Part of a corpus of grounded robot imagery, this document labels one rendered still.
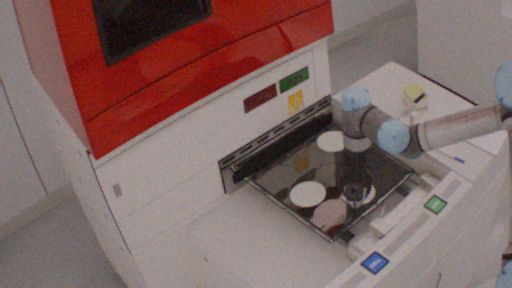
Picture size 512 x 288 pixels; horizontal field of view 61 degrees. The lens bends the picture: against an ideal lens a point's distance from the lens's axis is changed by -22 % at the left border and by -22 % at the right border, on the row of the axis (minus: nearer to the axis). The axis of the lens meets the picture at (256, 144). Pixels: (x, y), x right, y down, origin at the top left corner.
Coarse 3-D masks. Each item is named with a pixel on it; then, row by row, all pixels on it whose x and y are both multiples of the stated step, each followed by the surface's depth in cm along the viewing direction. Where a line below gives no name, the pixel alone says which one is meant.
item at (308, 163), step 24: (312, 144) 167; (264, 168) 161; (288, 168) 160; (312, 168) 159; (336, 168) 157; (384, 168) 154; (288, 192) 152; (336, 192) 149; (384, 192) 146; (312, 216) 143; (336, 216) 142
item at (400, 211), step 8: (416, 192) 146; (424, 192) 146; (408, 200) 145; (416, 200) 144; (400, 208) 143; (408, 208) 142; (392, 216) 141; (400, 216) 140; (392, 224) 138; (368, 232) 138; (368, 240) 136; (376, 240) 135; (352, 256) 134
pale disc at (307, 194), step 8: (304, 184) 154; (312, 184) 153; (296, 192) 152; (304, 192) 151; (312, 192) 151; (320, 192) 150; (296, 200) 149; (304, 200) 149; (312, 200) 148; (320, 200) 148
